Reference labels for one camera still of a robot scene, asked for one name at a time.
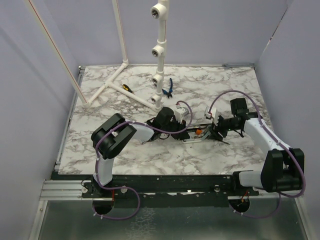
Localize black stapler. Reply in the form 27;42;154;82
182;123;213;144

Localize white pvc pipe frame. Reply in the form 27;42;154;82
24;0;171;113

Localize orange handled screwdriver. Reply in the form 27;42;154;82
194;129;231;146

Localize aluminium frame rail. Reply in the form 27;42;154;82
27;66;85;240

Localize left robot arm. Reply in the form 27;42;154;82
91;105;192;198

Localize purple cable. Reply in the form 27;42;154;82
92;100;193;221
208;90;306;220

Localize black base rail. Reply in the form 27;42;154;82
51;172;266;208

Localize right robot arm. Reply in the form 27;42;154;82
205;98;305;196

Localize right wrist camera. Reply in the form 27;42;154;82
204;106;217;120

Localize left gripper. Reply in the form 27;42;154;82
160;116;189;140

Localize blue handled pliers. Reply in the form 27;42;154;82
161;77;175;100

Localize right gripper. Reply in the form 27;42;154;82
208;113;240;142

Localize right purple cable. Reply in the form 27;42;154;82
208;90;306;220

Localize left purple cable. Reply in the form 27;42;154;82
92;100;193;221

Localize yellow black screwdriver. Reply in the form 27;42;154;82
122;84;134;94

